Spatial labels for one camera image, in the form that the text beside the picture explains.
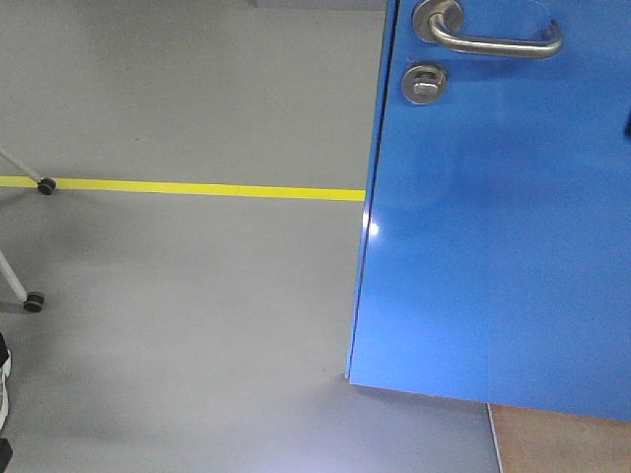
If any blue door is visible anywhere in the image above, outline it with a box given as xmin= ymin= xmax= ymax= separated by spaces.
xmin=347 ymin=1 xmax=630 ymax=421

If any plywood door platform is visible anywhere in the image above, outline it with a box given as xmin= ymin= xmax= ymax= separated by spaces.
xmin=487 ymin=404 xmax=630 ymax=472

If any yellow floor tape line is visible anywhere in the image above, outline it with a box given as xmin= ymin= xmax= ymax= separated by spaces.
xmin=0 ymin=174 xmax=367 ymax=203

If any steel thumb turn lock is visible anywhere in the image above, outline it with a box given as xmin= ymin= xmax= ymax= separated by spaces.
xmin=401 ymin=63 xmax=448 ymax=105

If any grey chair on casters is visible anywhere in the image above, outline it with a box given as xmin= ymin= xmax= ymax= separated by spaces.
xmin=0 ymin=145 xmax=57 ymax=313

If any white grey sneaker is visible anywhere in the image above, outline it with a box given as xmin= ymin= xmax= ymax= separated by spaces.
xmin=0 ymin=335 xmax=12 ymax=429

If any steel door lever handle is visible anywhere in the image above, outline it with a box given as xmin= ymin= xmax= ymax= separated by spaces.
xmin=411 ymin=0 xmax=564 ymax=60

